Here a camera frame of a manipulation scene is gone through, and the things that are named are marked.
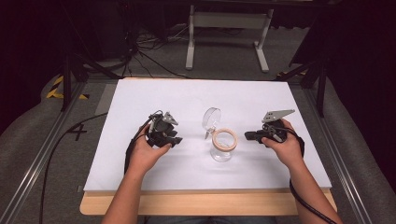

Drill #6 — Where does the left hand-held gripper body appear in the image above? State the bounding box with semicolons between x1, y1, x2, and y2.
146;110;180;148

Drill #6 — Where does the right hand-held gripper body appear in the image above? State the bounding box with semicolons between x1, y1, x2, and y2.
261;108;296;144

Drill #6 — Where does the glass jar with hinged lid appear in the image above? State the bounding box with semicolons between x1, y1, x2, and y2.
201;106;239;163

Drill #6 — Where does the person's right hand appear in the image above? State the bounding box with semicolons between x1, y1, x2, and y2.
261;119;305;170

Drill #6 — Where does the person's left hand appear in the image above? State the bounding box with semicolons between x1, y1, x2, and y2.
128;123;173;177

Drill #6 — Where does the white table mat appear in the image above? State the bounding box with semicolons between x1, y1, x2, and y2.
83;77;332;192

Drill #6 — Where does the black tripod stand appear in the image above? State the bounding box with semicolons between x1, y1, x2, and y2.
59;50;123;113
276;55;329;119

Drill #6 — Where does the wooden table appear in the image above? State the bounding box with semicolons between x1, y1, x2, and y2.
79;188;338;217

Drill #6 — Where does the yellow black floor tape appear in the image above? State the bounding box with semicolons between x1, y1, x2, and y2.
46;76;91;101

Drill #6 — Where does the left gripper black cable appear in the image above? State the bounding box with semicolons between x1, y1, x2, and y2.
123;109;164;175

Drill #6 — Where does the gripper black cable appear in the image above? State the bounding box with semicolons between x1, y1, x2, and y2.
123;109;164;175
270;125;339;224

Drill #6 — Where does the aluminium floor rail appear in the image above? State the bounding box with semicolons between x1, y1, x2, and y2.
302;86;375;224
0;79;89;224

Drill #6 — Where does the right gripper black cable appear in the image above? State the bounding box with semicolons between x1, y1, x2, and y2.
270;125;339;224

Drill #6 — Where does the bundle of floor cables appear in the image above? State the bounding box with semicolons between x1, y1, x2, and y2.
119;21;192;80

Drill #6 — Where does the black floor cable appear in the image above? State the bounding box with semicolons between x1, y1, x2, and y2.
38;112;108;224

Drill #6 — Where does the white metal table frame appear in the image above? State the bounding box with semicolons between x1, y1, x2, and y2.
185;4;276;74

